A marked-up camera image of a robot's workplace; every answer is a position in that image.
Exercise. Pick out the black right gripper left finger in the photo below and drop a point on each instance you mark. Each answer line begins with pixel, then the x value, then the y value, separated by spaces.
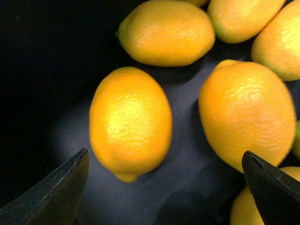
pixel 54 200

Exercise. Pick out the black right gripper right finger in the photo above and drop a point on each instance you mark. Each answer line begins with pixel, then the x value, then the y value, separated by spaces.
pixel 276 194

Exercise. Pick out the yellow lemon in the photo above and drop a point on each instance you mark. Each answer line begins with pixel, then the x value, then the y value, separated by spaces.
pixel 244 106
pixel 130 123
pixel 236 21
pixel 166 33
pixel 244 210
pixel 278 45

